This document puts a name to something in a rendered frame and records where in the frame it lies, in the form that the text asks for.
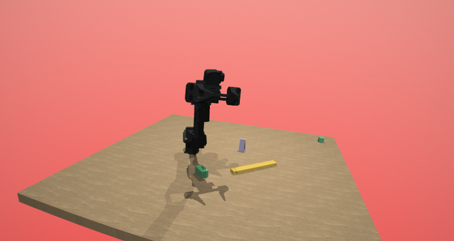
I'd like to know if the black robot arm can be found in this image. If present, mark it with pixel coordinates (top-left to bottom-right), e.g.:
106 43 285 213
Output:
183 69 225 155

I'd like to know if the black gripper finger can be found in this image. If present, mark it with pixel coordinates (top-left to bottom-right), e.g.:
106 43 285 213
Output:
193 83 213 103
228 87 239 106

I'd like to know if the yellow bar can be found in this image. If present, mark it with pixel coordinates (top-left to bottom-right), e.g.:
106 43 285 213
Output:
230 160 277 175

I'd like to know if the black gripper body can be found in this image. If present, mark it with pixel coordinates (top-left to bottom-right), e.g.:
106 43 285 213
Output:
185 82 241 106

